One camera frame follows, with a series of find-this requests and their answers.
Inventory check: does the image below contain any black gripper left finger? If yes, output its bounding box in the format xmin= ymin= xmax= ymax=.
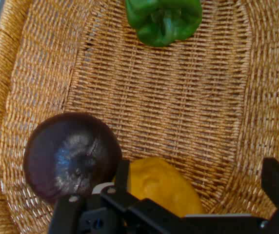
xmin=48 ymin=159 xmax=186 ymax=234

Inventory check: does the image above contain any dark purple round eggplant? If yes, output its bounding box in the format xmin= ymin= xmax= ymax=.
xmin=23 ymin=112 xmax=123 ymax=204

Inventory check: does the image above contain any woven wicker basket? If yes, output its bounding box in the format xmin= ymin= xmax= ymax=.
xmin=0 ymin=0 xmax=279 ymax=234

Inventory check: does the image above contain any yellow lemon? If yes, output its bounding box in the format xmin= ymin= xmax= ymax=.
xmin=112 ymin=157 xmax=205 ymax=218

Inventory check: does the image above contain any green bell pepper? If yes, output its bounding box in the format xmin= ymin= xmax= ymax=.
xmin=124 ymin=0 xmax=203 ymax=48

